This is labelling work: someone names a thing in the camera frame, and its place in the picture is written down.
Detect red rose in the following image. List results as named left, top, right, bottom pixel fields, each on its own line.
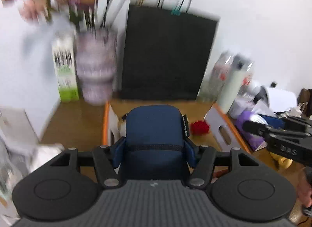
left=190, top=120, right=210, bottom=136

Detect navy zip pouch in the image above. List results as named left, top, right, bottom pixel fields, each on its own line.
left=120, top=105, right=190, bottom=180

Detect person right hand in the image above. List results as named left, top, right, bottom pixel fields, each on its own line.
left=297, top=167, right=311, bottom=217

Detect purple tissue pack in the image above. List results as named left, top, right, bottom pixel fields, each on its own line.
left=235, top=111, right=268, bottom=151

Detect yellow mug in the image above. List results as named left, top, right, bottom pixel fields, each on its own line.
left=277, top=156, right=293, bottom=169

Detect white appliance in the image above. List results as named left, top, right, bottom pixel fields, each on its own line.
left=253, top=86, right=298, bottom=114

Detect red cardboard box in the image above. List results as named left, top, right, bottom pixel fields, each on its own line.
left=102, top=99, right=250, bottom=152

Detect water bottle left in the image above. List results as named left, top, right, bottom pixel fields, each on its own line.
left=198, top=51, right=234, bottom=102

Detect white thermos bottle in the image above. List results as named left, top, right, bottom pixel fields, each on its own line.
left=216, top=54, right=253, bottom=114

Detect black paper bag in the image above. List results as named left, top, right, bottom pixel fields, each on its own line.
left=119, top=0, right=219, bottom=100

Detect milk carton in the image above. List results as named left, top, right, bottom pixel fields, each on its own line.
left=52, top=32, right=79, bottom=102

